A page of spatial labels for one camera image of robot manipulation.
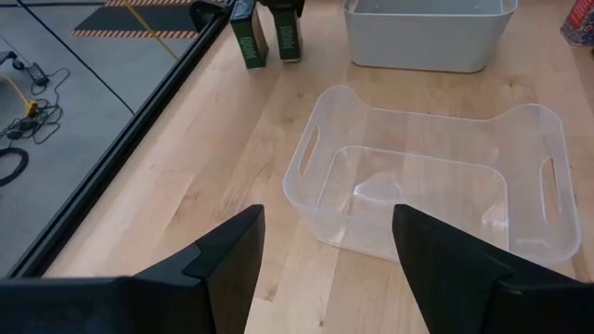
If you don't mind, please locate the green black pepper tin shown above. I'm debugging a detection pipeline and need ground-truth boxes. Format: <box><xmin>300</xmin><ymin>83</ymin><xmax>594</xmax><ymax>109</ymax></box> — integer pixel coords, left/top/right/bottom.
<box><xmin>229</xmin><ymin>0</ymin><xmax>270</xmax><ymax>71</ymax></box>
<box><xmin>271</xmin><ymin>6</ymin><xmax>303</xmax><ymax>63</ymax></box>

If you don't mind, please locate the hazard-striped black floor mat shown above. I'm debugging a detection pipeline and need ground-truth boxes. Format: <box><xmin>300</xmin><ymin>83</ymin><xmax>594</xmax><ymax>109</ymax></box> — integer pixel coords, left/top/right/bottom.
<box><xmin>70</xmin><ymin>0</ymin><xmax>201</xmax><ymax>40</ymax></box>

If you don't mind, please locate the clear plastic bin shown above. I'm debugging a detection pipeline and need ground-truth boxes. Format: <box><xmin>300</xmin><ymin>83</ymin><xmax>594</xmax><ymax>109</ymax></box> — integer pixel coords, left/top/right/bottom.
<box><xmin>281</xmin><ymin>83</ymin><xmax>583</xmax><ymax>268</ymax></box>

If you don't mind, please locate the white plastic bin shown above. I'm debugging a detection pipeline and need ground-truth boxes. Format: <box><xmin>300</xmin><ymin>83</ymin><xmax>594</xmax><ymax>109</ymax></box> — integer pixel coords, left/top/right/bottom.
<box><xmin>342</xmin><ymin>0</ymin><xmax>519</xmax><ymax>74</ymax></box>

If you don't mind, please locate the thin tangled black cable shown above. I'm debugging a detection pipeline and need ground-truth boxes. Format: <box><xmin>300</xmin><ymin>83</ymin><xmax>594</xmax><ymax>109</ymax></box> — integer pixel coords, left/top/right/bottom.
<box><xmin>0</xmin><ymin>67</ymin><xmax>71</xmax><ymax>146</ymax></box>

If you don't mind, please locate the yellow cable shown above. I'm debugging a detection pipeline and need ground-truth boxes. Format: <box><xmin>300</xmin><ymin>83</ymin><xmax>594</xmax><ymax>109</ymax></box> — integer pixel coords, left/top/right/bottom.
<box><xmin>123</xmin><ymin>0</ymin><xmax>181</xmax><ymax>61</ymax></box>

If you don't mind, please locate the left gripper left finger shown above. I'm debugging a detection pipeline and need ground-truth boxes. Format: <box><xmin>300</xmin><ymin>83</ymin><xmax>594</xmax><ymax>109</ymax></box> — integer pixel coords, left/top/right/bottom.
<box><xmin>0</xmin><ymin>203</ymin><xmax>266</xmax><ymax>334</ymax></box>

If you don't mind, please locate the black power adapter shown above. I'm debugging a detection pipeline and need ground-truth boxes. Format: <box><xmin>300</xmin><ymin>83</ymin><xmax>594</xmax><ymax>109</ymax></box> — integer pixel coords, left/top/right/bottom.
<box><xmin>25</xmin><ymin>62</ymin><xmax>50</xmax><ymax>87</ymax></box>

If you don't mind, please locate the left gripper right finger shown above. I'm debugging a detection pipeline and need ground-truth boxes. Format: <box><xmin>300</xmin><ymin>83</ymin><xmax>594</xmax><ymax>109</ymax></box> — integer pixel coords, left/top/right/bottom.
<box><xmin>392</xmin><ymin>203</ymin><xmax>594</xmax><ymax>334</ymax></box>

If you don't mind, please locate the red-lidded smoked paprika tin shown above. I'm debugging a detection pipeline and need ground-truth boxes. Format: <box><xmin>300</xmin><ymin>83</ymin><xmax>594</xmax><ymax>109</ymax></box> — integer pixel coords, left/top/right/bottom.
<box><xmin>560</xmin><ymin>0</ymin><xmax>594</xmax><ymax>47</ymax></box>

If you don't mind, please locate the yellow cord with plug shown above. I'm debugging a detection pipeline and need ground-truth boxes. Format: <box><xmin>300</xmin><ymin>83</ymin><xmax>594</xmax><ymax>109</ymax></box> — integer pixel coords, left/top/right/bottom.
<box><xmin>0</xmin><ymin>72</ymin><xmax>39</xmax><ymax>118</ymax></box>

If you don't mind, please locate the black cable coil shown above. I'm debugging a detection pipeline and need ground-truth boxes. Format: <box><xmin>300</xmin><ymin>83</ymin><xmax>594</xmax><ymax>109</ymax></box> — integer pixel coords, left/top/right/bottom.
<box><xmin>0</xmin><ymin>147</ymin><xmax>31</xmax><ymax>187</ymax></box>

